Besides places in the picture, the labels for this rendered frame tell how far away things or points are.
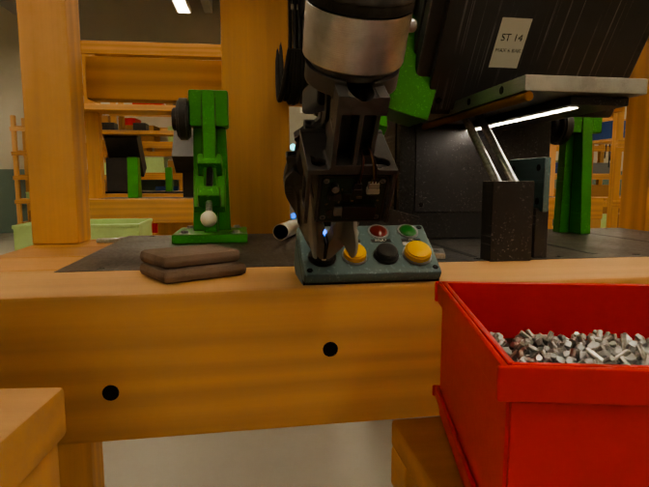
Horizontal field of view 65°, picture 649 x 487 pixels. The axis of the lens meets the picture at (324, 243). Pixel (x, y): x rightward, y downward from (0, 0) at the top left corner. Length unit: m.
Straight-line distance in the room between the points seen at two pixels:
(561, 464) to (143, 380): 0.39
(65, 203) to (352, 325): 0.77
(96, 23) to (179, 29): 1.56
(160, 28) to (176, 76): 10.09
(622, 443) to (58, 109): 1.08
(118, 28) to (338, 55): 11.14
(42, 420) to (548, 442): 0.33
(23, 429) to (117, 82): 0.94
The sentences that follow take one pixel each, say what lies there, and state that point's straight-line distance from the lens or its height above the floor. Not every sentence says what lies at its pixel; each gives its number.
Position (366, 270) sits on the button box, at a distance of 0.54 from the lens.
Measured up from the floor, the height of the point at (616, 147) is 1.34.
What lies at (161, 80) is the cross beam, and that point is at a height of 1.23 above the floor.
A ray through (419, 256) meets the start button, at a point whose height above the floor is 0.93.
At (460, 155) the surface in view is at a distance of 0.99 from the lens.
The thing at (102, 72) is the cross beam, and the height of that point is 1.24.
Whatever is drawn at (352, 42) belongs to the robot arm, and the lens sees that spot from 0.36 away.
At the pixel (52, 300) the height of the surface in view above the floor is 0.90.
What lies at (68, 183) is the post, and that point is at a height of 1.00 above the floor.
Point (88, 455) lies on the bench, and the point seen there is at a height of 0.42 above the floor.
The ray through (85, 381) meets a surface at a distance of 0.56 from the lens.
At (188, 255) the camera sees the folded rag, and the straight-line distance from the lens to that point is 0.57.
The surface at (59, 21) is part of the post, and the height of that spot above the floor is 1.32.
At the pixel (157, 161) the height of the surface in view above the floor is 1.29.
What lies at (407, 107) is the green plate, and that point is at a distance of 0.80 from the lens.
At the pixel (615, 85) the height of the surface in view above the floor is 1.12.
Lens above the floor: 1.01
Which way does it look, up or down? 7 degrees down
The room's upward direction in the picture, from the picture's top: straight up
